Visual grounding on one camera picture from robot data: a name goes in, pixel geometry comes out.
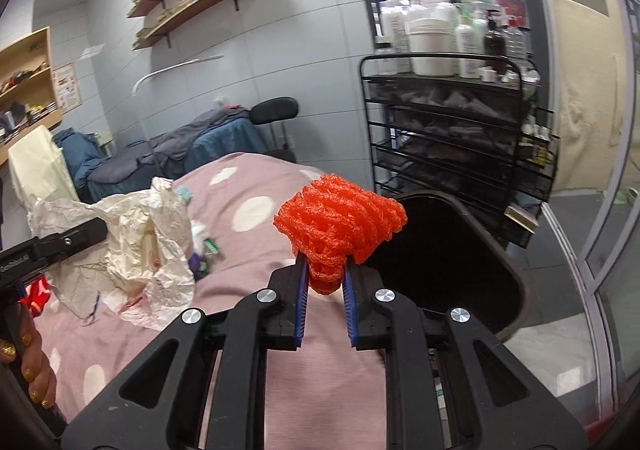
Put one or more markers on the green wrapper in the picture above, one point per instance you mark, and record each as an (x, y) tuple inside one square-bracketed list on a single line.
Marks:
[(212, 246)]

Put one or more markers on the cluster of toiletry bottles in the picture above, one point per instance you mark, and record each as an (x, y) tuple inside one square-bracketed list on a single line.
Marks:
[(435, 35)]

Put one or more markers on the wall poster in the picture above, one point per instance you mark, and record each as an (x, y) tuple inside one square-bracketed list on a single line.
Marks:
[(67, 87)]

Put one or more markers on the orange foam net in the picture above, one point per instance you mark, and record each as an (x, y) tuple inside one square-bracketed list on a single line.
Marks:
[(340, 225)]

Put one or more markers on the blue massage bed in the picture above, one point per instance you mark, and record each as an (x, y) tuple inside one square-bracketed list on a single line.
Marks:
[(210, 147)]

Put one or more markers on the person's left hand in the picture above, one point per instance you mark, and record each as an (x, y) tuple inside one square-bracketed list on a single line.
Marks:
[(35, 365)]

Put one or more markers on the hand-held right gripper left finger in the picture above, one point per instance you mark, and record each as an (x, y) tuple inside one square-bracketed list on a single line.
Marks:
[(301, 300)]

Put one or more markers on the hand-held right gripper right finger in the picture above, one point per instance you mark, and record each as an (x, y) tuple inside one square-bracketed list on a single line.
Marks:
[(350, 310)]

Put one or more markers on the red printed bag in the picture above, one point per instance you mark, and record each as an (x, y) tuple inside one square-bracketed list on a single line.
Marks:
[(35, 295)]

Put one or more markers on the black trash bin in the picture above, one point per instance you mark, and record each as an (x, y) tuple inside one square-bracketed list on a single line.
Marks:
[(450, 260)]

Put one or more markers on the white tissue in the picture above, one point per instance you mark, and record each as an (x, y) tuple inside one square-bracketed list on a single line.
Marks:
[(199, 230)]

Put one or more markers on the black stool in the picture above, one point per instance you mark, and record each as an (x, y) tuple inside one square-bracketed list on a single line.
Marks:
[(275, 112)]

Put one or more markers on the cream cloth cover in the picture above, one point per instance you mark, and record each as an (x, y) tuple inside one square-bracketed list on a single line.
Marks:
[(40, 165)]

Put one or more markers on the pink polka dot blanket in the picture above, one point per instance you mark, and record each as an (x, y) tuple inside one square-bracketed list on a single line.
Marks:
[(240, 210)]

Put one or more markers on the wooden open cabinet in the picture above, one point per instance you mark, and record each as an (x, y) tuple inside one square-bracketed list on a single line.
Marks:
[(30, 95)]

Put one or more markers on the white paper bag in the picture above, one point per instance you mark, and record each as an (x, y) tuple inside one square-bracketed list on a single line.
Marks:
[(150, 250)]

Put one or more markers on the purple wrapper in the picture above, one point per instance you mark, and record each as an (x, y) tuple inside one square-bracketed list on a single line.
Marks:
[(197, 262)]

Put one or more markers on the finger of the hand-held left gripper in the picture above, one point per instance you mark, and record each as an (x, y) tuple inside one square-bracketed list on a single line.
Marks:
[(75, 237)]

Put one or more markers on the grey blanket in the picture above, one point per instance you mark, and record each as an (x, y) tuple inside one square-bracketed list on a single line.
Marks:
[(180, 140)]

